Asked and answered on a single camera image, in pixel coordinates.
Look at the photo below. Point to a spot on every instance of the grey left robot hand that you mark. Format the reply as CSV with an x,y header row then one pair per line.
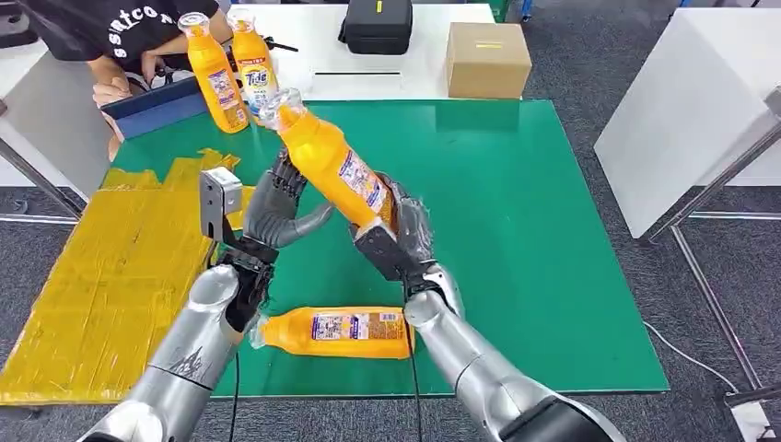
x,y
271,213

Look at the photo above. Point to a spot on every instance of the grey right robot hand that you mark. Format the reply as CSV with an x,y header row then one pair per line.
x,y
415,226

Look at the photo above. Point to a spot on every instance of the orange detergent bottle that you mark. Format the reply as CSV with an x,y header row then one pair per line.
x,y
323,161
341,335
253,67
213,79

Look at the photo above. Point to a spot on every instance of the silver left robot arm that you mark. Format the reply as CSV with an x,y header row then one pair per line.
x,y
195,341

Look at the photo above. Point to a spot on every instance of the green table mat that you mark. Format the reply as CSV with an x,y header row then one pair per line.
x,y
518,213

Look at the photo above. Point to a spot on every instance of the blue tablet case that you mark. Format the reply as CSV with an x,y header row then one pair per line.
x,y
158,110

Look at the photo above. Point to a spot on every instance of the thin black strip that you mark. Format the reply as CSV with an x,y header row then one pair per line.
x,y
357,74

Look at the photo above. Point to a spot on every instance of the black handheld controller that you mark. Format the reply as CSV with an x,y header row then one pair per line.
x,y
282,45

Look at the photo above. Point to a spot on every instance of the brown cardboard box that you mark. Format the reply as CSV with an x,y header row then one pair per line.
x,y
488,64

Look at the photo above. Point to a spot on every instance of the yellow plastic sheet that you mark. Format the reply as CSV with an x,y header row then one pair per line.
x,y
104,287

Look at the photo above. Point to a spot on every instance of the person's left hand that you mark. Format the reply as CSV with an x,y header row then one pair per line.
x,y
152,66

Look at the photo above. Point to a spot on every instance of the person's hand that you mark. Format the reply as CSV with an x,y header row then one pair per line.
x,y
152,66
111,91

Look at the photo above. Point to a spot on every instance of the long white table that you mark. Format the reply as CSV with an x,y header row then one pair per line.
x,y
427,36

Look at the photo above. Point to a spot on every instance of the person's right hand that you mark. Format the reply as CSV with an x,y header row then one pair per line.
x,y
111,91

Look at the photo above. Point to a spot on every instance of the black carrying case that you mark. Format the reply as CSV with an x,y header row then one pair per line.
x,y
377,27

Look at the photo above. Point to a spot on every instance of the green crate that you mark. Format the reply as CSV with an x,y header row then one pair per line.
x,y
497,7

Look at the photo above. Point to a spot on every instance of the white desk with metal leg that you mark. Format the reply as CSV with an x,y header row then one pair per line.
x,y
49,122

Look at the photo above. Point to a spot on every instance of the person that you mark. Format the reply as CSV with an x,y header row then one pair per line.
x,y
122,24

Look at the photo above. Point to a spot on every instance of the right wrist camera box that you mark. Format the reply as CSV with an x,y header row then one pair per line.
x,y
384,253

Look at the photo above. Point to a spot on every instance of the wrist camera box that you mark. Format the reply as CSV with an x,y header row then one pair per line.
x,y
218,198
384,253

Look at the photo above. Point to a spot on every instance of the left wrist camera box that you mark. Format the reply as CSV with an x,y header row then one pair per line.
x,y
218,198

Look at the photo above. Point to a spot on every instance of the blue metal frame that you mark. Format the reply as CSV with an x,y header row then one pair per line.
x,y
528,9

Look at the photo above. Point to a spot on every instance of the white table with metal frame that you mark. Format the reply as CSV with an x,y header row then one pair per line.
x,y
689,110

